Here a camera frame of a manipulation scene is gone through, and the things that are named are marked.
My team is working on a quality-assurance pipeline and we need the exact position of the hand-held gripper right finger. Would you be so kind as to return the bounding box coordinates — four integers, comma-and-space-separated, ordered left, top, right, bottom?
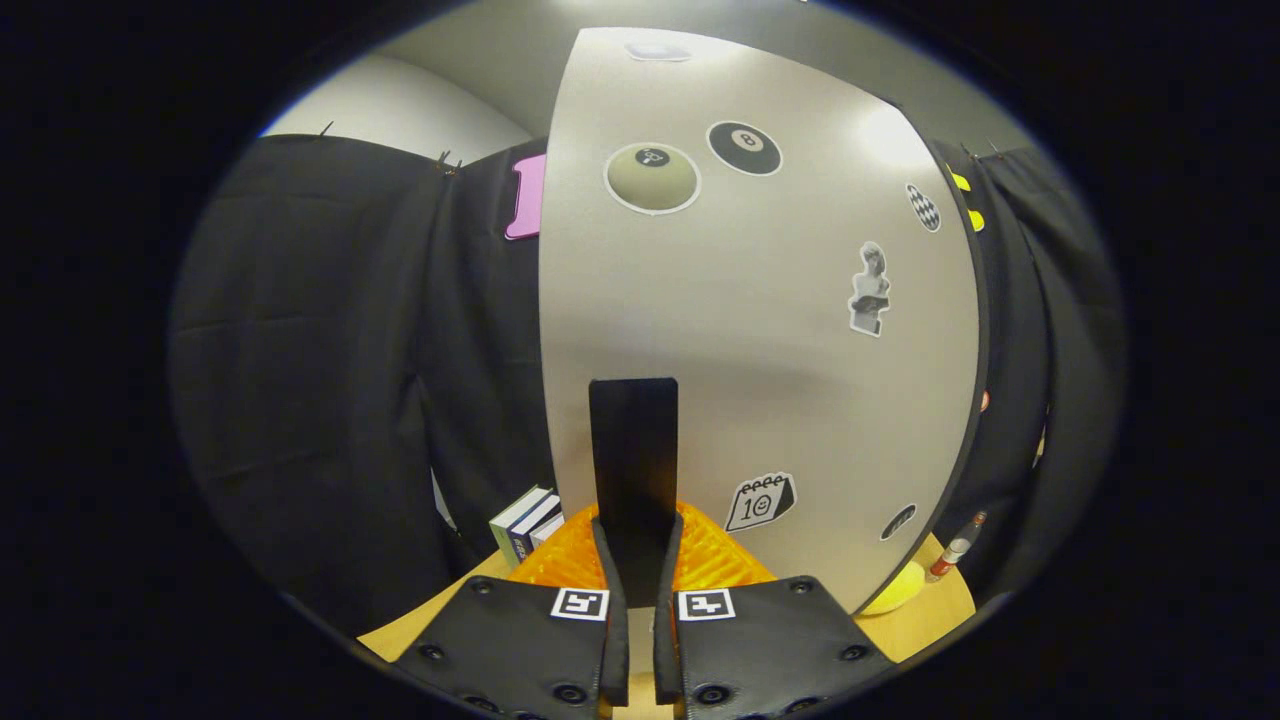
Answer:
653, 503, 896, 720

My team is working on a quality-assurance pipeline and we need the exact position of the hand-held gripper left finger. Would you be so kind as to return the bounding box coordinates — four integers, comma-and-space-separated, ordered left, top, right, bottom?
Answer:
395, 505, 631, 720

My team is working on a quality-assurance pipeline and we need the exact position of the black door handle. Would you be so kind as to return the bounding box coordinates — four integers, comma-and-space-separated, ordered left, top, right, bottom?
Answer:
588, 377, 679, 608

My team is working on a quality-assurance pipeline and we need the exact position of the beige shoe cabinet door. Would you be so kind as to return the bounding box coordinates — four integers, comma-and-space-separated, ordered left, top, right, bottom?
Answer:
538, 27, 981, 616

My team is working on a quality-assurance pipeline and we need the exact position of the dark grey shoe cabinet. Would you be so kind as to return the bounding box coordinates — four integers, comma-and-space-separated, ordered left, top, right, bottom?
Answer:
890, 100, 993, 601

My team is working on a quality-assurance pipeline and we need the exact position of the yellow corn toy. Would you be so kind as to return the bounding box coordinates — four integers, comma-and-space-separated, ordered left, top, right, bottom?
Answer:
860, 560, 928, 616

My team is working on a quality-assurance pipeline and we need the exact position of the small red capped bottle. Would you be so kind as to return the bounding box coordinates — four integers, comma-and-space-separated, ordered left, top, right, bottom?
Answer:
925, 511, 988, 583

